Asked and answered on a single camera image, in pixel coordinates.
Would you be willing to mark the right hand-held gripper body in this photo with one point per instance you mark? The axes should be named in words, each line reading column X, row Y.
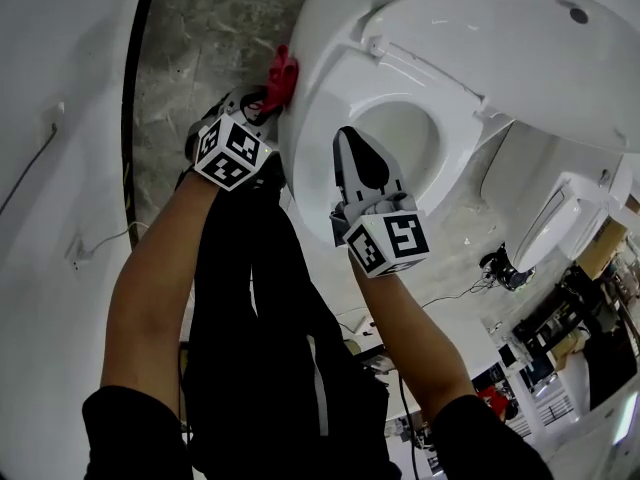
column 405, row 235

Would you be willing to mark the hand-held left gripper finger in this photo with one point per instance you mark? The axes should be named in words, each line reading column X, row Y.
column 232, row 99
column 270, row 127

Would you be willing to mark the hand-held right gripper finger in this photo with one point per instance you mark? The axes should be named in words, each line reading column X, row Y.
column 395, row 183
column 340, row 178

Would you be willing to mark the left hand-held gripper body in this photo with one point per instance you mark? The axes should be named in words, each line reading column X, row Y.
column 225, row 148

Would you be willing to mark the red cleaning cloth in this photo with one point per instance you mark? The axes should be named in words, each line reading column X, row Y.
column 280, row 75

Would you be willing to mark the white oval tankless toilet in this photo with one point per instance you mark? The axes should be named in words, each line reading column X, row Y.
column 500, row 33

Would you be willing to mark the person's left forearm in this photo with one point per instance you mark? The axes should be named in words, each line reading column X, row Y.
column 150, row 293

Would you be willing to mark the person's right forearm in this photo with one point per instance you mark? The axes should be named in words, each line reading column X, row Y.
column 410, row 348

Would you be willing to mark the white toilet with tank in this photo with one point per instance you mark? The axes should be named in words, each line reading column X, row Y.
column 550, row 218

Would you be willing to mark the white toilet with raised lid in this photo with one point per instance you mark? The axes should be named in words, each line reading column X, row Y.
column 590, row 228

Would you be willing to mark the person's black right shoe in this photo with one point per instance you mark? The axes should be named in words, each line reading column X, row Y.
column 272, row 173

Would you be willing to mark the black headset with green trim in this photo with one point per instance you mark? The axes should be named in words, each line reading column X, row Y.
column 510, row 270

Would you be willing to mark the person's black clothing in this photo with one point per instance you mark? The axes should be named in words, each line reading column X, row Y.
column 250, row 343

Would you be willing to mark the black metal rack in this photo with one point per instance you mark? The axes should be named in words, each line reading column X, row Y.
column 575, row 318

